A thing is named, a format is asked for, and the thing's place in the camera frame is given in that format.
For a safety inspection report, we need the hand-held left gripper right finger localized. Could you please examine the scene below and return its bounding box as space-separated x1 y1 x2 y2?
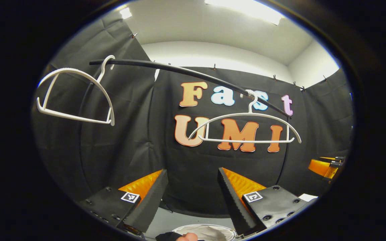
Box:
217 167 309 235

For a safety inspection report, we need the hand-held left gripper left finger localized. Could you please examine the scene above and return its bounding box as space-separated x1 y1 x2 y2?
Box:
79 169 169 235

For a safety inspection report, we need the white laundry hamper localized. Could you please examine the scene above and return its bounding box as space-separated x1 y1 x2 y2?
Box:
172 224 236 241

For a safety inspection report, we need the white clothes hanger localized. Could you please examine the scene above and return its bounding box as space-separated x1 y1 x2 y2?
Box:
188 90 302 144
36 55 116 127

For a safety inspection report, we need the black clothes rack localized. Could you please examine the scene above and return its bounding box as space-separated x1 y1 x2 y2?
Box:
77 59 292 211

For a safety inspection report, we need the black backdrop cloth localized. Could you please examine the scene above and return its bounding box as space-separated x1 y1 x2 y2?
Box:
32 18 353 216

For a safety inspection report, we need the large ceiling light panel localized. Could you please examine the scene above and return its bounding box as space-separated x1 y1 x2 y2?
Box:
205 0 282 25

